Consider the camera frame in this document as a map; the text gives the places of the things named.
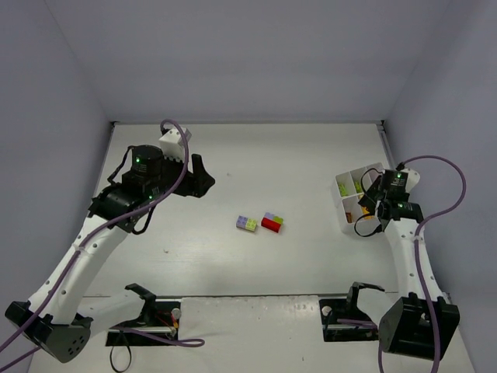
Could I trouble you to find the dark green lego brick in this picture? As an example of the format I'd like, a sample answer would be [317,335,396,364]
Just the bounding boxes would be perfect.
[354,181,363,193]

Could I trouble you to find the light green lego brick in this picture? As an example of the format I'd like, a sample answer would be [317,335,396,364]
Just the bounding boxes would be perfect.
[338,183,349,197]

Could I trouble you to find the pale green square lego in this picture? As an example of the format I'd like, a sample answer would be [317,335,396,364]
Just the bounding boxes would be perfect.
[245,218,258,232]

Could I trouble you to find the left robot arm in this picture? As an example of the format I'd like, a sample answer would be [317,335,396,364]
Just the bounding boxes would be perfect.
[5,145,215,363]

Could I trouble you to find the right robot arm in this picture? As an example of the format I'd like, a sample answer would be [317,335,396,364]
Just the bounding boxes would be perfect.
[346,169,460,362]

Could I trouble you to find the white divided container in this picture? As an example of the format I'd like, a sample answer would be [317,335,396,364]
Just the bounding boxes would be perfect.
[331,162,384,235]

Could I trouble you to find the red long lego brick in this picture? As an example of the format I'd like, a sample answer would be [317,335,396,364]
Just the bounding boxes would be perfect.
[261,218,283,233]

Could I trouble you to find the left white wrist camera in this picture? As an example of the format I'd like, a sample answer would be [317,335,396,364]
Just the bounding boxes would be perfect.
[159,127,185,162]

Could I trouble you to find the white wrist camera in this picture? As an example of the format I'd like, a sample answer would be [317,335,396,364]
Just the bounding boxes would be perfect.
[159,127,185,162]
[400,168,421,193]

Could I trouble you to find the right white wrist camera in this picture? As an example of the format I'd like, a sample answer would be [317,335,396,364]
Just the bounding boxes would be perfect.
[400,168,421,193]

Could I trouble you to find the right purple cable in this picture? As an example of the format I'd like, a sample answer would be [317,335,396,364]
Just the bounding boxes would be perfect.
[336,155,467,373]

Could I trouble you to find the purple cable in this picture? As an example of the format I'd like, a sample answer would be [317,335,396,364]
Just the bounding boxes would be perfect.
[336,155,467,373]
[0,118,206,373]

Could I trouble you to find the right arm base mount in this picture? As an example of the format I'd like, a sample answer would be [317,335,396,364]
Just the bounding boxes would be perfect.
[318,282,384,343]

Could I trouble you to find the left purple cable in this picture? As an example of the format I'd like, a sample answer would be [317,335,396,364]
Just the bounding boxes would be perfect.
[0,118,206,373]

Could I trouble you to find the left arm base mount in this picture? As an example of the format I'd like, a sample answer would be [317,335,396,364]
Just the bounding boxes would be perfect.
[105,283,183,370]

